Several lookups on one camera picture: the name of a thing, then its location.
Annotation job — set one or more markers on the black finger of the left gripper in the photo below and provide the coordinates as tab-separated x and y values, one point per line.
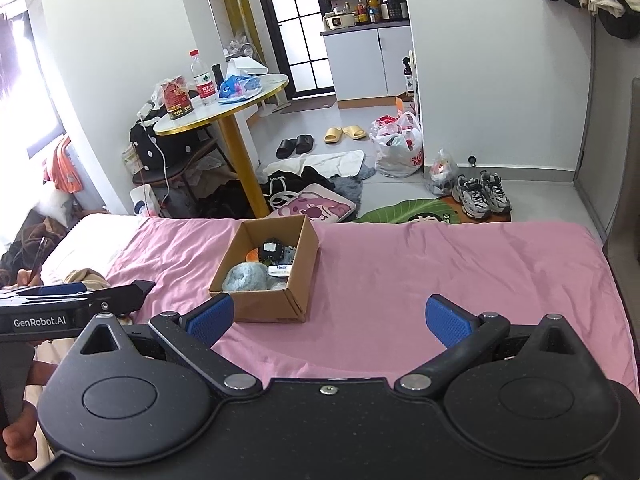
120	300

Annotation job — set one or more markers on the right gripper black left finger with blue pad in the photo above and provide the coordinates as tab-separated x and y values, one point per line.
189	340

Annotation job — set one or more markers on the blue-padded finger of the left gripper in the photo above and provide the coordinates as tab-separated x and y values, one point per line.
45	292

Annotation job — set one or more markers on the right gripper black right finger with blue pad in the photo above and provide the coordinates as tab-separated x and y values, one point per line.
469	340

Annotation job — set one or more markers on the grey-blue fluffy plush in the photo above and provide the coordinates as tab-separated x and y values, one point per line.
251	277

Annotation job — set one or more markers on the orange burger plush toy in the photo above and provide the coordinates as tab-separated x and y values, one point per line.
252	256

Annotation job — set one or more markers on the blue tissue pack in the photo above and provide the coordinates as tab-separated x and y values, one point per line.
280	270

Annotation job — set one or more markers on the black lace scrunchie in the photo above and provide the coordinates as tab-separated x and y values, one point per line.
273	252

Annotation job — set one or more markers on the person's left hand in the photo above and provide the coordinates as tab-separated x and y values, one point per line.
19	437

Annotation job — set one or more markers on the pink bed sheet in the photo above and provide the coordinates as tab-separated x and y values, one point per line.
371	282

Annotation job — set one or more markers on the brown cardboard box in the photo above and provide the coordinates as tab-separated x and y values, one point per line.
278	306

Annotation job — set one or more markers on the orange garment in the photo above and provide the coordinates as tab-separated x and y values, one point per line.
61	171

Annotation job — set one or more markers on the green leaf cartoon rug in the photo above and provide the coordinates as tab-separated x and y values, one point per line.
443	210

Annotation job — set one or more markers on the right grey white sneaker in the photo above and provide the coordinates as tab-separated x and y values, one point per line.
493	191

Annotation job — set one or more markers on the grey white sneaker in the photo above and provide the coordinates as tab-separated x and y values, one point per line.
469	194
493	191

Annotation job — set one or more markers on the left grey white sneaker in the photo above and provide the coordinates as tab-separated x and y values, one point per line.
469	194

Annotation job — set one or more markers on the black polka dot bag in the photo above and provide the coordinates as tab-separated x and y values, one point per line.
156	153

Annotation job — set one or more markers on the clear plastic trash bag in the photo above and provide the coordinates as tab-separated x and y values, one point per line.
441	176

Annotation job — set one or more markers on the black clothes pile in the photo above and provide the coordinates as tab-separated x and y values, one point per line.
282	186

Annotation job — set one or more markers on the pink bear cushion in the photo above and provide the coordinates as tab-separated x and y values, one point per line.
317	203

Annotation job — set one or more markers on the grey clothing on floor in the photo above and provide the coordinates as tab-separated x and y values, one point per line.
351	187

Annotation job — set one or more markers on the white red plastic shopping bag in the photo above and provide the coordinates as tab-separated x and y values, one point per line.
398	143

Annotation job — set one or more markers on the white towel on floor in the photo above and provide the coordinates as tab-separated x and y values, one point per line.
342	164

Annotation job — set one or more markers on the red snack bag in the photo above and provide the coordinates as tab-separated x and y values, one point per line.
176	97

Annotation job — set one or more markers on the clear water bottle red label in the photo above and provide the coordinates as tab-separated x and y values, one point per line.
204	80

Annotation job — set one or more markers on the right yellow slipper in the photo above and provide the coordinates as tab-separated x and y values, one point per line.
354	132

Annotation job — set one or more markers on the yellow slipper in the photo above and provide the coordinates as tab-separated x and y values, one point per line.
354	132
333	135

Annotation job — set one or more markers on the left yellow slipper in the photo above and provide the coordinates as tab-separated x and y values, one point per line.
333	135

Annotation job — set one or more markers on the blue white wipes pack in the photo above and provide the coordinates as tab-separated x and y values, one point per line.
237	89

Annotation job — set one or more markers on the white tissue box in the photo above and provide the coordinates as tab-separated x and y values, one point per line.
245	66

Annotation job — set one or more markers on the round white gold-rimmed table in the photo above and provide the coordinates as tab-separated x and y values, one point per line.
224	115

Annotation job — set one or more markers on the black spray bottle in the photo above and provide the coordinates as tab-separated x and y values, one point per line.
408	74

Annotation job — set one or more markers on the white kitchen cabinet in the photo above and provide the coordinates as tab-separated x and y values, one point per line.
366	63

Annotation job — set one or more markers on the black-framed glass door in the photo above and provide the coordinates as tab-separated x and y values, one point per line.
295	29

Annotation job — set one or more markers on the white rice cooker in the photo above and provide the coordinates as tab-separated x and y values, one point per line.
340	20

